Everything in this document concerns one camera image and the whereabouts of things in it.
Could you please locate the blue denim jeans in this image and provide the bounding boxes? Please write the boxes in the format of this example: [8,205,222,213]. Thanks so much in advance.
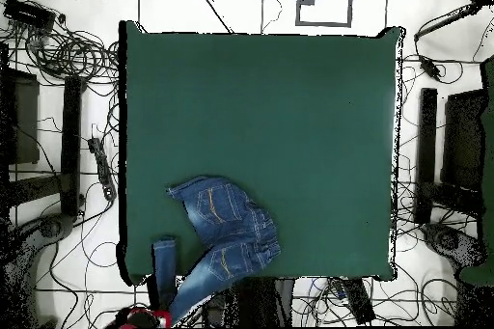
[151,175,282,324]

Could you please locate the dark flat panel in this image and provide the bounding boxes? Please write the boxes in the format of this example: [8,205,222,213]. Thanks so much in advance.
[441,89,487,191]
[0,68,41,166]

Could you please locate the grey round stand foot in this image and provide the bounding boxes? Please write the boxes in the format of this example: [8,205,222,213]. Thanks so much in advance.
[422,222,485,268]
[36,213,75,240]

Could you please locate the black power strip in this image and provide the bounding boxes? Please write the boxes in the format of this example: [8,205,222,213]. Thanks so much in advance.
[87,137,118,202]

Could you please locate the black oblong device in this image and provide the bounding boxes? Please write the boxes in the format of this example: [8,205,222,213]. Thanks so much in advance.
[342,278,375,324]

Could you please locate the black stand beam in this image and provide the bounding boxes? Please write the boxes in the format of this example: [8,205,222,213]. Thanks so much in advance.
[414,87,439,225]
[60,75,84,217]

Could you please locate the dark green table cloth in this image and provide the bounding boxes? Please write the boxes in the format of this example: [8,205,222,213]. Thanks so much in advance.
[117,19,406,286]

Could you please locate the black box device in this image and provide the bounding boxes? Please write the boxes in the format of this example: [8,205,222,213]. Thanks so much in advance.
[3,0,57,31]

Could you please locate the black power adapter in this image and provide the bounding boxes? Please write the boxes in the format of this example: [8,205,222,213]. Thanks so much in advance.
[418,54,443,81]

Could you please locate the black tube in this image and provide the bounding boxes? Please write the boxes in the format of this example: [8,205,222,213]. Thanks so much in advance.
[414,2,481,41]

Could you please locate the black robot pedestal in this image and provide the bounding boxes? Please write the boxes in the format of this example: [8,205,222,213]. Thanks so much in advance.
[204,277,295,328]

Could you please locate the tangled black cable bundle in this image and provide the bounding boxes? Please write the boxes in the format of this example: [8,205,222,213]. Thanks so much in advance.
[22,23,121,87]

